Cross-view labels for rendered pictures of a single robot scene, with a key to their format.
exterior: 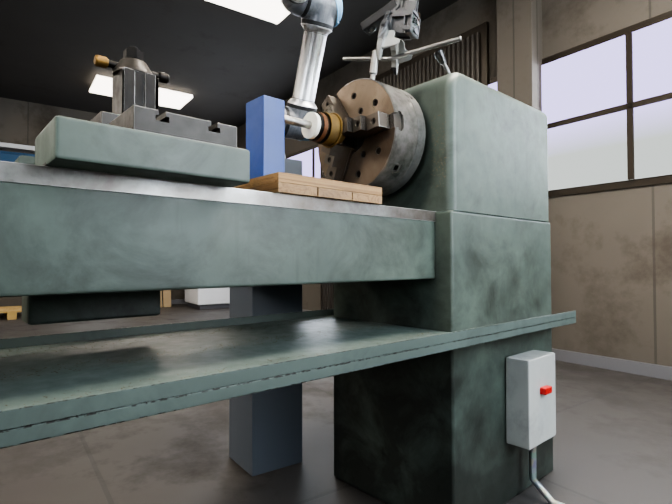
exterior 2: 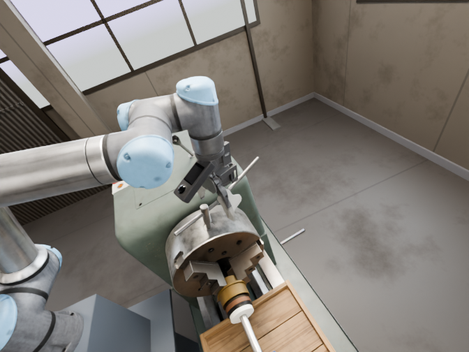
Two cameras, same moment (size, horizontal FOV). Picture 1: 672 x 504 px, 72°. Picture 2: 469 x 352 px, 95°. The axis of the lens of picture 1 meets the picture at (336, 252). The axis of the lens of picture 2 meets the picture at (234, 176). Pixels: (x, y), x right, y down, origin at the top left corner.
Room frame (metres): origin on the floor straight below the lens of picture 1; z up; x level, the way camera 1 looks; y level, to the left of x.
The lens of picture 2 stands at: (0.99, 0.18, 1.74)
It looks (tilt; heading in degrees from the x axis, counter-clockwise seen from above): 42 degrees down; 301
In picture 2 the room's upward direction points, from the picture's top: 21 degrees counter-clockwise
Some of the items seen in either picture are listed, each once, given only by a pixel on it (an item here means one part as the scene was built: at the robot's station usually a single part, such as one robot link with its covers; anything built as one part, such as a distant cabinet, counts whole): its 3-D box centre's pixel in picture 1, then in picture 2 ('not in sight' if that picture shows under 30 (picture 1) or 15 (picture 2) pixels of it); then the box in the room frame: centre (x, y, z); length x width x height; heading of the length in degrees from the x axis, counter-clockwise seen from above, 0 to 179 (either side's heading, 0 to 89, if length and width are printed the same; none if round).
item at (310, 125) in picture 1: (293, 121); (251, 336); (1.16, 0.11, 1.08); 0.13 x 0.07 x 0.07; 132
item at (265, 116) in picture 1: (264, 148); not in sight; (1.10, 0.17, 1.00); 0.08 x 0.06 x 0.23; 42
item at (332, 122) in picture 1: (326, 129); (234, 295); (1.23, 0.02, 1.08); 0.09 x 0.09 x 0.09; 42
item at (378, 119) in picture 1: (370, 124); (248, 258); (1.21, -0.09, 1.09); 0.12 x 0.11 x 0.05; 42
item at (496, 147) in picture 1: (442, 166); (185, 191); (1.61, -0.37, 1.06); 0.59 x 0.48 x 0.39; 132
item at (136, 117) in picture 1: (143, 152); not in sight; (0.93, 0.39, 0.95); 0.43 x 0.18 x 0.04; 42
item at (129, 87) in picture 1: (136, 100); not in sight; (0.98, 0.42, 1.07); 0.07 x 0.07 x 0.10; 42
